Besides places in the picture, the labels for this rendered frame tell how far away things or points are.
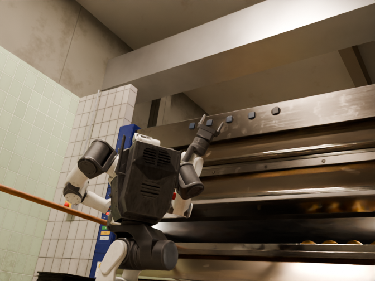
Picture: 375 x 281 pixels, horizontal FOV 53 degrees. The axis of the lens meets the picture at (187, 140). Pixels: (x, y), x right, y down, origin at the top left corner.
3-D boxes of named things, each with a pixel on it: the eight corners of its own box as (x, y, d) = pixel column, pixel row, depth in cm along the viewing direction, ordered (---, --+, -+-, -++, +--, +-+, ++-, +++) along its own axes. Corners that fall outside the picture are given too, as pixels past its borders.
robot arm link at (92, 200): (97, 218, 187) (61, 201, 181) (102, 202, 195) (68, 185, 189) (106, 207, 181) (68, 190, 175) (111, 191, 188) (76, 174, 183)
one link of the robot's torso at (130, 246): (150, 272, 156) (154, 243, 161) (130, 267, 146) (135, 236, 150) (126, 270, 162) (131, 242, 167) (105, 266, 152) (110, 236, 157)
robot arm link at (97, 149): (89, 182, 166) (102, 165, 158) (71, 170, 164) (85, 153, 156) (100, 165, 175) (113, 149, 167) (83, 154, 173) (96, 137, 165)
